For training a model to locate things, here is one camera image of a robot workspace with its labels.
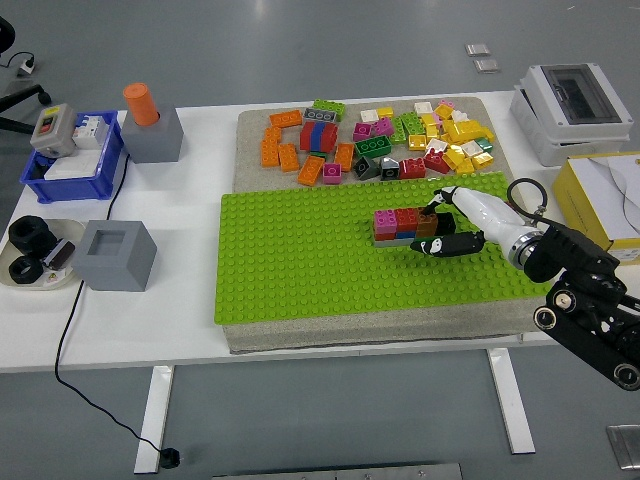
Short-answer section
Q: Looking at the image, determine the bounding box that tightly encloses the grey push-button switch box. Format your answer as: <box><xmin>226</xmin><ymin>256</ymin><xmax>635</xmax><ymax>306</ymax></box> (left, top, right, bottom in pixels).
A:
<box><xmin>29</xmin><ymin>103</ymin><xmax>78</xmax><ymax>161</ymax></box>

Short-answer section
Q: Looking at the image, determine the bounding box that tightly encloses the white power socket with cord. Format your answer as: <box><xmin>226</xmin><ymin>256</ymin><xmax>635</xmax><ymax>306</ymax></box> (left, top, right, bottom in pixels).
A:
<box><xmin>4</xmin><ymin>51</ymin><xmax>39</xmax><ymax>78</ymax></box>

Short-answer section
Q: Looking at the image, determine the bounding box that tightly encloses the white circuit breaker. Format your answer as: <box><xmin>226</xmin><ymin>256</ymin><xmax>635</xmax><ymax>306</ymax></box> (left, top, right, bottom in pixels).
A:
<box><xmin>72</xmin><ymin>114</ymin><xmax>109</xmax><ymax>151</ymax></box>

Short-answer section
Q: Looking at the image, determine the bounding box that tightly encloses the grey block with square recess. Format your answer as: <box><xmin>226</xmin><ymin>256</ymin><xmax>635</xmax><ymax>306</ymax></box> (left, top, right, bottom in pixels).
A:
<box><xmin>71</xmin><ymin>219</ymin><xmax>158</xmax><ymax>293</ymax></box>

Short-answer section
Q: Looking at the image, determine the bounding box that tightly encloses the black office chair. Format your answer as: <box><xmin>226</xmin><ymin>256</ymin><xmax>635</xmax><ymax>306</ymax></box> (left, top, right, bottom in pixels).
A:
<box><xmin>0</xmin><ymin>16</ymin><xmax>52</xmax><ymax>134</ymax></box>

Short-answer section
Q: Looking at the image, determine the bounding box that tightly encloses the green studded baseplate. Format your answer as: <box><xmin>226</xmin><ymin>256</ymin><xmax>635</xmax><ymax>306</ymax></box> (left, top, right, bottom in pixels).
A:
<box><xmin>212</xmin><ymin>170</ymin><xmax>560</xmax><ymax>326</ymax></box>

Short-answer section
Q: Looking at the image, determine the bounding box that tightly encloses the yellow and white carton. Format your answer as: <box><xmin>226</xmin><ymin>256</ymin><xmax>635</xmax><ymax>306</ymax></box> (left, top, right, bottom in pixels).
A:
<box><xmin>551</xmin><ymin>151</ymin><xmax>640</xmax><ymax>267</ymax></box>

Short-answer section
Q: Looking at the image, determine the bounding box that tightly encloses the grey block with round hole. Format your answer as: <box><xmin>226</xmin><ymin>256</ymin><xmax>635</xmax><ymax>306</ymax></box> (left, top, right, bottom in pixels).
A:
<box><xmin>120</xmin><ymin>104</ymin><xmax>183</xmax><ymax>164</ymax></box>

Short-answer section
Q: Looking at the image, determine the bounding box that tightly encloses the dark brown small part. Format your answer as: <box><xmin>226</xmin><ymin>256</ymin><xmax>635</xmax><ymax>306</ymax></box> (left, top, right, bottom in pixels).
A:
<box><xmin>41</xmin><ymin>238</ymin><xmax>77</xmax><ymax>272</ymax></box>

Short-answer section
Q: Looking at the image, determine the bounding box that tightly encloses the small black hex nut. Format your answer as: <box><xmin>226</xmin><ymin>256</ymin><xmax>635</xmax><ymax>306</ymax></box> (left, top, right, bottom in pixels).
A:
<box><xmin>7</xmin><ymin>256</ymin><xmax>46</xmax><ymax>287</ymax></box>

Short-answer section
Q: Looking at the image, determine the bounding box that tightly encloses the orange cylinder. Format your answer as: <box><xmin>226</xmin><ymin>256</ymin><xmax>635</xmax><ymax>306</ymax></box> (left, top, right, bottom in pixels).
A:
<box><xmin>122</xmin><ymin>82</ymin><xmax>162</xmax><ymax>129</ymax></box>

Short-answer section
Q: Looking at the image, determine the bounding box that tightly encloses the grey-brown foam mat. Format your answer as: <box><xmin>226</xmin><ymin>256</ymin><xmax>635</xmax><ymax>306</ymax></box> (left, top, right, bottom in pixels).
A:
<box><xmin>224</xmin><ymin>94</ymin><xmax>566</xmax><ymax>355</ymax></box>

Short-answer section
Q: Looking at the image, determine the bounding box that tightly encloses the grey metal base plate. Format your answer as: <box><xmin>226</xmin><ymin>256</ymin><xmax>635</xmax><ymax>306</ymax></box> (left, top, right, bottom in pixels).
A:
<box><xmin>210</xmin><ymin>461</ymin><xmax>466</xmax><ymax>480</ymax></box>

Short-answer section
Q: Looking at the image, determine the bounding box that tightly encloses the long yellow toy brick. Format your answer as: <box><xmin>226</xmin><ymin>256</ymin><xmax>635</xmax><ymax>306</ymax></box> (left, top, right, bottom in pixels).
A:
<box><xmin>444</xmin><ymin>119</ymin><xmax>494</xmax><ymax>145</ymax></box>

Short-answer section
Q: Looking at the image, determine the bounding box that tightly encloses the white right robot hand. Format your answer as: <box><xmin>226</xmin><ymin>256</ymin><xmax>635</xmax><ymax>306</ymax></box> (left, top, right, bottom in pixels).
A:
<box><xmin>409</xmin><ymin>185</ymin><xmax>535</xmax><ymax>258</ymax></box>

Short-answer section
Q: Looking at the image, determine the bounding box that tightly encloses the white electrical enclosure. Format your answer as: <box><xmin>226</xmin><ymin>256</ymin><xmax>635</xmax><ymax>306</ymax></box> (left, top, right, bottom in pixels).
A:
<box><xmin>509</xmin><ymin>61</ymin><xmax>633</xmax><ymax>167</ymax></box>

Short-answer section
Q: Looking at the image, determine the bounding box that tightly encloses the large black hex nut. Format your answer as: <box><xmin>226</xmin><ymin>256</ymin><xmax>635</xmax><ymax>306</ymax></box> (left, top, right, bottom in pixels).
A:
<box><xmin>8</xmin><ymin>215</ymin><xmax>54</xmax><ymax>259</ymax></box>

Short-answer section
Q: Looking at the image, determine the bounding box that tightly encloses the white table leg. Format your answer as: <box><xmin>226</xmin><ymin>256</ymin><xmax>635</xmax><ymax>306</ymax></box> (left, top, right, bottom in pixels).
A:
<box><xmin>486</xmin><ymin>347</ymin><xmax>537</xmax><ymax>456</ymax></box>
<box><xmin>133</xmin><ymin>364</ymin><xmax>176</xmax><ymax>476</ymax></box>

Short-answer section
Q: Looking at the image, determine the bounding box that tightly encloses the white oval tray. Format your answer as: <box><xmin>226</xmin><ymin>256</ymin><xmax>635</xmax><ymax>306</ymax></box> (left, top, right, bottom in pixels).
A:
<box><xmin>0</xmin><ymin>218</ymin><xmax>87</xmax><ymax>292</ymax></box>

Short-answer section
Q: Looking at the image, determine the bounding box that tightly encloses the black cord with plug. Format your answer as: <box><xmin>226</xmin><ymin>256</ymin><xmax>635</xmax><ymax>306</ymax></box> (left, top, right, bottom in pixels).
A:
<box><xmin>53</xmin><ymin>149</ymin><xmax>183</xmax><ymax>470</ymax></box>

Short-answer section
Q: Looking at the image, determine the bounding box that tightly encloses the metal floor socket box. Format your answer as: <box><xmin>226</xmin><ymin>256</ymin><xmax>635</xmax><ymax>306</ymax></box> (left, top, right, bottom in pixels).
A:
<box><xmin>605</xmin><ymin>424</ymin><xmax>640</xmax><ymax>472</ymax></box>

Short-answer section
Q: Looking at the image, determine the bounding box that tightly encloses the lime green toy brick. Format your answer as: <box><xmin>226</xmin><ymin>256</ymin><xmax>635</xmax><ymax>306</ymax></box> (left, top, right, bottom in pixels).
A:
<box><xmin>312</xmin><ymin>98</ymin><xmax>347</xmax><ymax>122</ymax></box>
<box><xmin>389</xmin><ymin>115</ymin><xmax>409</xmax><ymax>146</ymax></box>
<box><xmin>399</xmin><ymin>111</ymin><xmax>426</xmax><ymax>136</ymax></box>

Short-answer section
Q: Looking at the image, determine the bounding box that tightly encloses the blue plastic bin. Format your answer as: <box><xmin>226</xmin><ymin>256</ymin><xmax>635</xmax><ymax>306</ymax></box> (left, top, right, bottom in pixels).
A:
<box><xmin>19</xmin><ymin>109</ymin><xmax>126</xmax><ymax>204</ymax></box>

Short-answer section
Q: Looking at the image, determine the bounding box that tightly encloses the dark grey sloped brick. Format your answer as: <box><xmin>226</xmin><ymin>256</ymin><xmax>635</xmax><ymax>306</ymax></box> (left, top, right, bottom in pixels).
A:
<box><xmin>351</xmin><ymin>154</ymin><xmax>379</xmax><ymax>181</ymax></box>

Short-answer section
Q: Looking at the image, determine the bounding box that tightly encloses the white wall switch plate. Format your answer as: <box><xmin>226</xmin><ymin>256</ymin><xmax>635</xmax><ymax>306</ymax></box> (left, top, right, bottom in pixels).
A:
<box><xmin>43</xmin><ymin>151</ymin><xmax>99</xmax><ymax>182</ymax></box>

